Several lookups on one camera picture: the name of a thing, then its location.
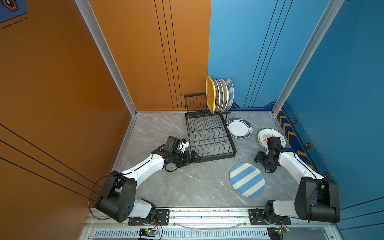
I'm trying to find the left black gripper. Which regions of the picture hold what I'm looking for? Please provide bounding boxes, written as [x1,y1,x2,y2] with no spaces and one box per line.
[171,150,201,168]

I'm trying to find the black wire dish rack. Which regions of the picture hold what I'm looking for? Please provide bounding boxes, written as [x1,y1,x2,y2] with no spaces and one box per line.
[185,93,237,163]

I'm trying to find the yellow woven bamboo tray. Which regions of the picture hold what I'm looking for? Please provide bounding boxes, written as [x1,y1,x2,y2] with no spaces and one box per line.
[206,76,216,113]

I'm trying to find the white plate red characters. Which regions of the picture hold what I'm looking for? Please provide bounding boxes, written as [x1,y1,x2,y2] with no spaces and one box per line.
[214,80,222,113]

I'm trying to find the cream plate floral drawing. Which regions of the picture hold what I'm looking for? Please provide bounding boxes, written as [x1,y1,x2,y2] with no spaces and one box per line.
[220,79,229,112]

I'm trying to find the blue white striped plate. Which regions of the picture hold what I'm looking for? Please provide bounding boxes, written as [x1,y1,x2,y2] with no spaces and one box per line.
[226,79,234,111]

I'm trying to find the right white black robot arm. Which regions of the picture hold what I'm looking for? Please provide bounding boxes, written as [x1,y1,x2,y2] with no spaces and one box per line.
[255,137,341,225]

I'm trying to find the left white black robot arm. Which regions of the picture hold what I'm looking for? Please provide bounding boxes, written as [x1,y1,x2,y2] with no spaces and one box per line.
[95,136,201,224]

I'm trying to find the white plate orange sunburst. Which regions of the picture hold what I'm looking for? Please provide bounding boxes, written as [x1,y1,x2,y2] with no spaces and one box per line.
[257,128,287,150]

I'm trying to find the white plate green red rim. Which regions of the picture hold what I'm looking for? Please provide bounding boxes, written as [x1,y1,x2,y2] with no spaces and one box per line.
[227,118,253,139]

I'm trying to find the right green circuit board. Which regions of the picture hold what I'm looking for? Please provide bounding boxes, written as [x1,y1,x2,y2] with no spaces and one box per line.
[275,227,291,235]

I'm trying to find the green circuit board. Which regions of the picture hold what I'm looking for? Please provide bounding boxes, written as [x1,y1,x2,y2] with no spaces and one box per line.
[139,229,160,240]
[275,227,291,235]

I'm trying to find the left green circuit board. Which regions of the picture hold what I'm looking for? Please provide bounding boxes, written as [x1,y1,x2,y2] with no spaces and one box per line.
[139,229,160,240]

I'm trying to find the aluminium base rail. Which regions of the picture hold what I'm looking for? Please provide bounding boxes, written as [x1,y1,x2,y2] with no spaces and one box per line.
[80,207,343,240]

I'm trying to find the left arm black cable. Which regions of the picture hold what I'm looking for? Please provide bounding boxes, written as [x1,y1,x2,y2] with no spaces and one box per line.
[87,173,121,221]

